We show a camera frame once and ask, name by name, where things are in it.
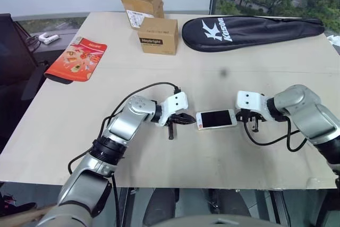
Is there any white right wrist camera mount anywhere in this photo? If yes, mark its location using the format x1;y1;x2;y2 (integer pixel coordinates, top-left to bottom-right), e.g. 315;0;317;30
234;90;277;123

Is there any red snack bag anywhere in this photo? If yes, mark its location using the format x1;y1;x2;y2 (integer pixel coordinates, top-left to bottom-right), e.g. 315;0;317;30
43;37;108;85

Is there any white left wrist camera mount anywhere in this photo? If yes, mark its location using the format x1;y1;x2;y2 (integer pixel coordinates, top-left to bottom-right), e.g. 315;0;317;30
156;91;189;127

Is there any white power strip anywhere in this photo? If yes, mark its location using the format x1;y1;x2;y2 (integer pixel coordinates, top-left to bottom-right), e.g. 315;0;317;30
38;32;60;45

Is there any white smartphone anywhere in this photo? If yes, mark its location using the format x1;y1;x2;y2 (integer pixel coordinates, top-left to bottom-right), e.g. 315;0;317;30
196;109;237;131

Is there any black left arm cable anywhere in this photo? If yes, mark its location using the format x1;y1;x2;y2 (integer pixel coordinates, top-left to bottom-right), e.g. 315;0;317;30
67;81;182;225

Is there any dark rounded shape under table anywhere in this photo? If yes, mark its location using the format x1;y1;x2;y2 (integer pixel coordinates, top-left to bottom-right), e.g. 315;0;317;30
142;188;179;225
209;189;252;217

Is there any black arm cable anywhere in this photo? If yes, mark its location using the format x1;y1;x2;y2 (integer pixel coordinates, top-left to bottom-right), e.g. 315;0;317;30
245;116;307;154
67;81;182;225

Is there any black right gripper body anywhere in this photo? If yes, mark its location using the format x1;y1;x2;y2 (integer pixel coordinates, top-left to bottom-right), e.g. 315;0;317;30
240;109;267;133

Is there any black Kason racket bag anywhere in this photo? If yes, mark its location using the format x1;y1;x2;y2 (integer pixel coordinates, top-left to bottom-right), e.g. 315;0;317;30
181;15;325;53

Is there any black office chair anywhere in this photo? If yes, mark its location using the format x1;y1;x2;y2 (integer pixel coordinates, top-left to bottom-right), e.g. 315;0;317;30
0;13;50;103

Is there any open brown cardboard box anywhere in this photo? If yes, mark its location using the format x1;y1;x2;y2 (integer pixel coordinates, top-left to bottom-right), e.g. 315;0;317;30
118;0;165;31

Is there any white crumpled item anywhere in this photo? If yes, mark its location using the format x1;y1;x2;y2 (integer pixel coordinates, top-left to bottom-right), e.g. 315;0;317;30
327;33;340;49

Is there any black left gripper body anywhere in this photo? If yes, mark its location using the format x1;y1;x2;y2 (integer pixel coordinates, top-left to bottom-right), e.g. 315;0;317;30
166;113;184;140

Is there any closed Heybright cardboard box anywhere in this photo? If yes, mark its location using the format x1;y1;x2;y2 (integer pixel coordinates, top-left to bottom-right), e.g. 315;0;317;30
137;17;179;56

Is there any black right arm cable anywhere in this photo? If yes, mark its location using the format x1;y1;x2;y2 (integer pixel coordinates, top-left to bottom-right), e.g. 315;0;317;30
245;116;307;154

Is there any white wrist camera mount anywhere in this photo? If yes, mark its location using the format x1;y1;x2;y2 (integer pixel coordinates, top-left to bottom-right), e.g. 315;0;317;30
156;91;189;127
234;90;277;123

